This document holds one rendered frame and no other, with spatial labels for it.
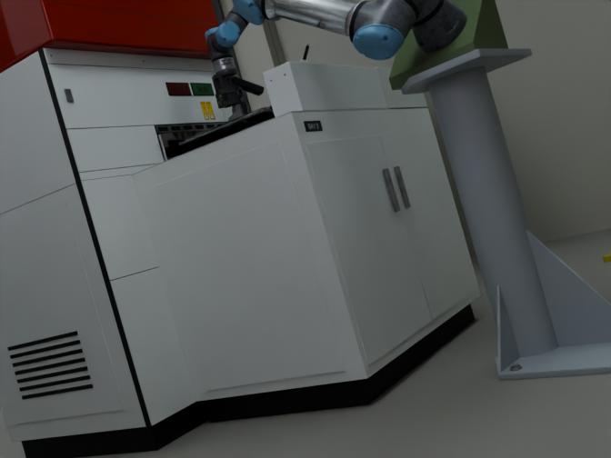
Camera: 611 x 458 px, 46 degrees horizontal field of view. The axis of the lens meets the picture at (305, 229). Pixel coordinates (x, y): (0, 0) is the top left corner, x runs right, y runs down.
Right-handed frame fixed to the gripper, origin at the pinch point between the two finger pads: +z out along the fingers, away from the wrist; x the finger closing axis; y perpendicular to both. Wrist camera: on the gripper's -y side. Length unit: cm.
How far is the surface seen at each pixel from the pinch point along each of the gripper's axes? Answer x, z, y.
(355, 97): 42.3, 4.1, -22.7
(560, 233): -117, 94, -218
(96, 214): 26, 19, 61
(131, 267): 23, 36, 55
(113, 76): 11.8, -23.2, 42.6
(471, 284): 16, 77, -62
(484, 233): 79, 52, -30
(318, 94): 56, 3, -5
